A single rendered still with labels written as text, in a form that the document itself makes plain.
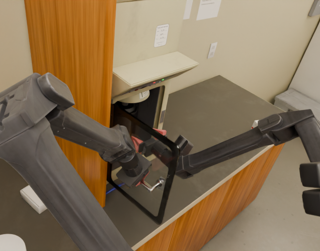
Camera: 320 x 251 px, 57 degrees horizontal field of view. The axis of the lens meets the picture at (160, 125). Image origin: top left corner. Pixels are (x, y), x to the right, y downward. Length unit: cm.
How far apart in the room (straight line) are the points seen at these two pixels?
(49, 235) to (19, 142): 84
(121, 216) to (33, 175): 86
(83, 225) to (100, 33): 53
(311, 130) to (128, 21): 61
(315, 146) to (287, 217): 198
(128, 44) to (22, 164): 66
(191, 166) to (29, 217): 64
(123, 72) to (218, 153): 40
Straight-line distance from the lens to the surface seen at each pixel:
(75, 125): 55
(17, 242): 105
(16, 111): 40
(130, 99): 116
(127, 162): 85
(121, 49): 98
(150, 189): 100
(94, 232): 45
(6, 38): 129
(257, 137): 95
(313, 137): 90
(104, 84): 87
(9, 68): 134
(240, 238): 251
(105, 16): 79
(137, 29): 99
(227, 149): 99
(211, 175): 149
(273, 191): 297
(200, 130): 173
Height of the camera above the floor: 197
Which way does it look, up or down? 37 degrees down
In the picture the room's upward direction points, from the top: 11 degrees clockwise
